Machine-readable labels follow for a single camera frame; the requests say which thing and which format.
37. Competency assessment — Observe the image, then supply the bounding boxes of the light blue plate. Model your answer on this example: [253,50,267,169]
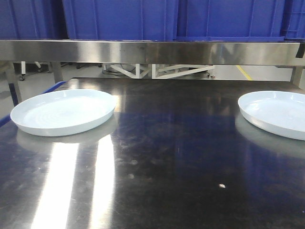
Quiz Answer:
[237,91,305,141]
[10,89,116,136]

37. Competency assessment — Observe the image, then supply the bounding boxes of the stainless steel shelf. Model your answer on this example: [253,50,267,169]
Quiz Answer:
[0,40,305,93]

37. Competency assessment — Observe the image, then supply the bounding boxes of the blue crate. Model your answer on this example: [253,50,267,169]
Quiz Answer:
[62,0,179,41]
[281,0,305,40]
[0,0,68,40]
[176,0,285,42]

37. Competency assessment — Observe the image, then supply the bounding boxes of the blue crate middle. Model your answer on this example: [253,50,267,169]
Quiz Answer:
[62,0,179,41]

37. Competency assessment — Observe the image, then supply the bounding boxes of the white wheeled cart leg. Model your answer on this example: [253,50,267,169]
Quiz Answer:
[19,61,41,81]

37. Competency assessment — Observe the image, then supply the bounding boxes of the blue crate left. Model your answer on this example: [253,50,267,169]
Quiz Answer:
[0,0,68,40]

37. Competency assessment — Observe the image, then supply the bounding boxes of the blue crate far right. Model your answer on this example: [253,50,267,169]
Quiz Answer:
[281,0,305,40]

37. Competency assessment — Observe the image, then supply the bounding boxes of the white metal frame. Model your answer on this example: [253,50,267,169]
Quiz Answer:
[99,63,214,79]

